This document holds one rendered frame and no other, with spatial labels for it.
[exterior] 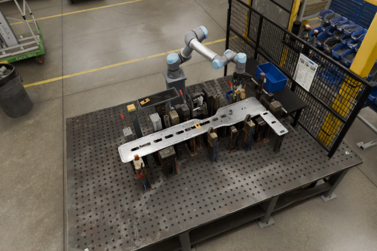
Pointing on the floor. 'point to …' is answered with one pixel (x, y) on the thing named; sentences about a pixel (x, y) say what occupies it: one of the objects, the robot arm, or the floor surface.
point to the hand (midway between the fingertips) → (239, 89)
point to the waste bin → (13, 92)
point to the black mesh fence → (297, 72)
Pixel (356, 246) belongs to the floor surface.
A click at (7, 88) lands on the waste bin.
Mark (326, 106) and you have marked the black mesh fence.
